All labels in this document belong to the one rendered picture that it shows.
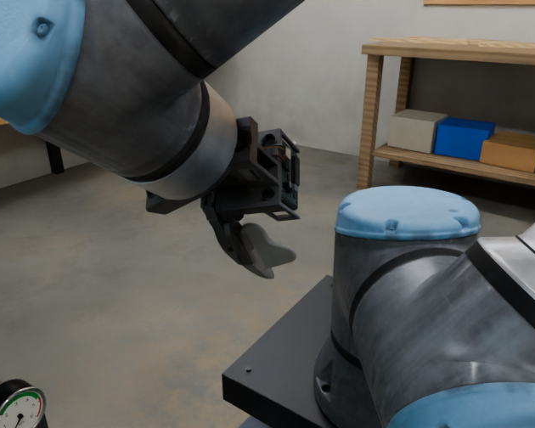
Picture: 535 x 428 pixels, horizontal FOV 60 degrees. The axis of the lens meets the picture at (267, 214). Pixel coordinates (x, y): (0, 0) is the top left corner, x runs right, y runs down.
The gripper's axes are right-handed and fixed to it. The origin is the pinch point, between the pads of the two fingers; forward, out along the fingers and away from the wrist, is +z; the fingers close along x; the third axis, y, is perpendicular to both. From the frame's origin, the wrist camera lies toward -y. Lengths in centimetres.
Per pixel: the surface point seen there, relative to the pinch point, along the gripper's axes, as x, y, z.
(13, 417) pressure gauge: -22.7, -24.9, -9.9
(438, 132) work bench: 104, 12, 216
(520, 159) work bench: 81, 50, 213
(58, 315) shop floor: -5, -122, 84
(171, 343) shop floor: -15, -75, 91
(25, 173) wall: 91, -238, 150
